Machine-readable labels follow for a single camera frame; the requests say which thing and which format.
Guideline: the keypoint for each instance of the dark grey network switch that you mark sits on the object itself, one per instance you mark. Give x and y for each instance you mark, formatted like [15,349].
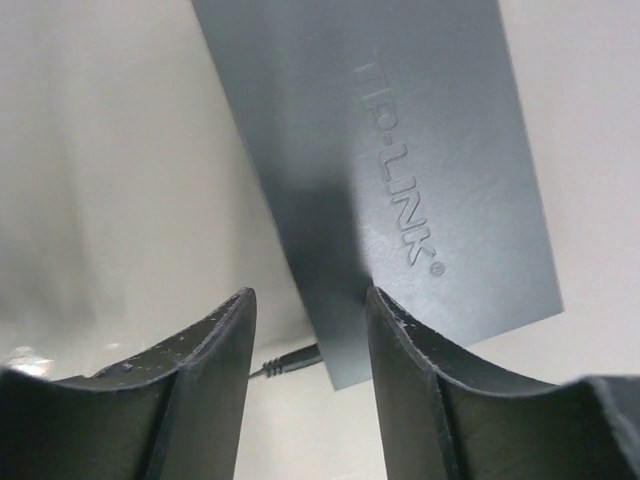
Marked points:
[389,141]

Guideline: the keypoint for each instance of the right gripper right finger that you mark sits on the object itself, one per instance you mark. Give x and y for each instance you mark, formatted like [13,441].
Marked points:
[446,413]

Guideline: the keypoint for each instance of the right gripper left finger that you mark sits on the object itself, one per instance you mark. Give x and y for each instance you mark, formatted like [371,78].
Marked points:
[173,411]

